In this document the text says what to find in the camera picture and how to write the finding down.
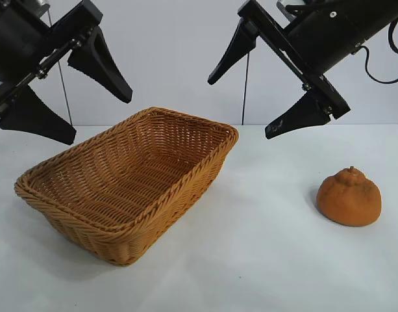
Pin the bumpy orange fruit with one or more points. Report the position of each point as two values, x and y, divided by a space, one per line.
349 201

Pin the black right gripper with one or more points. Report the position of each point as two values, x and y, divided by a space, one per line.
328 35

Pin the brown woven wicker basket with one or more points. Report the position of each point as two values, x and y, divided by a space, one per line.
137 182

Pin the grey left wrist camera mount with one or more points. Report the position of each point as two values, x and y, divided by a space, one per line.
42 5

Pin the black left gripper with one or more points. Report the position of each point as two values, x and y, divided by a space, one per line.
13 35

